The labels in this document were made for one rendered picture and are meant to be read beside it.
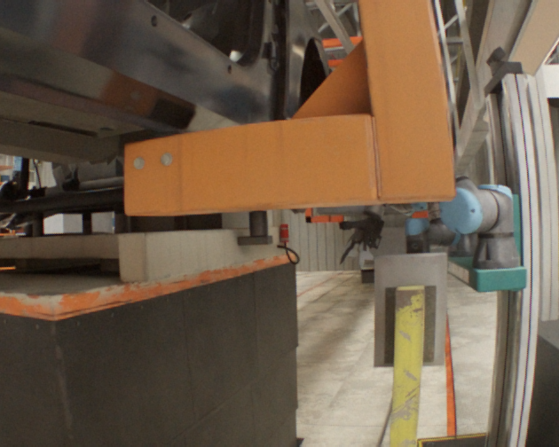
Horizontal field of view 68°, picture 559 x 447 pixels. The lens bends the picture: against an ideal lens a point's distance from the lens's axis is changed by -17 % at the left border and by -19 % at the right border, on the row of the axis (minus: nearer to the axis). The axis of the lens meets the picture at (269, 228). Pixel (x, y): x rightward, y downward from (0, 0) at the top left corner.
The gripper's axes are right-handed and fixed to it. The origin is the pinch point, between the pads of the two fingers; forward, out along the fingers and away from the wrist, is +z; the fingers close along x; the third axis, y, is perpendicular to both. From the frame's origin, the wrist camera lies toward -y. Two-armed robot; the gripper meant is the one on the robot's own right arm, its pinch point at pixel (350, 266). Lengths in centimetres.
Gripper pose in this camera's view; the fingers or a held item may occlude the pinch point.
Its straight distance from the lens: 182.6
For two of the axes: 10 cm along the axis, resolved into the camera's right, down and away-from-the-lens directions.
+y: 8.7, 3.7, 3.3
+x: -3.4, -0.4, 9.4
